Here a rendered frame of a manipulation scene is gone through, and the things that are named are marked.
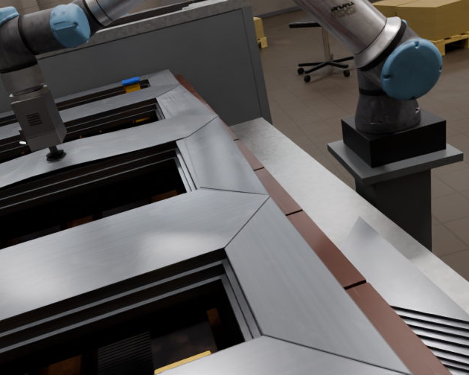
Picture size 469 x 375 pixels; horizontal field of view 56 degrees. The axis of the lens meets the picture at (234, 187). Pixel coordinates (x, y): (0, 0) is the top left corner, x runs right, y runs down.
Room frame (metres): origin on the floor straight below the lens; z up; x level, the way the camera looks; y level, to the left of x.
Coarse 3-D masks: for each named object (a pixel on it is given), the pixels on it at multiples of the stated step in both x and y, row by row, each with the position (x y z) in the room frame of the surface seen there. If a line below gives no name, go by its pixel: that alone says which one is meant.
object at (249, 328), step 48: (96, 96) 1.63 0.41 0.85; (0, 144) 1.26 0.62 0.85; (0, 192) 0.83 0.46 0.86; (48, 192) 0.84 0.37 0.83; (240, 192) 0.58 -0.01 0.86; (144, 288) 0.43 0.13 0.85; (192, 288) 0.43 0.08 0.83; (240, 288) 0.38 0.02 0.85; (0, 336) 0.40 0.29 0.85; (48, 336) 0.40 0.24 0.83
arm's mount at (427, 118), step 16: (352, 128) 1.01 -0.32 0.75; (416, 128) 0.92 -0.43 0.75; (432, 128) 0.92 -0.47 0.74; (352, 144) 1.02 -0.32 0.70; (368, 144) 0.92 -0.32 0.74; (384, 144) 0.91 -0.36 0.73; (400, 144) 0.91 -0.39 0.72; (416, 144) 0.92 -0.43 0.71; (432, 144) 0.92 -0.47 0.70; (368, 160) 0.92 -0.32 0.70; (384, 160) 0.91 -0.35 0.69; (400, 160) 0.91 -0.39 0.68
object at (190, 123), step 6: (180, 120) 1.03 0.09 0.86; (186, 120) 1.01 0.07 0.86; (192, 120) 1.00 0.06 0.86; (198, 120) 0.99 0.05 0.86; (204, 120) 0.98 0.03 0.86; (186, 126) 0.96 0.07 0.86; (192, 126) 0.95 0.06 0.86; (198, 126) 0.94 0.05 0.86; (186, 132) 0.92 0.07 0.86; (192, 132) 0.91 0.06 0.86
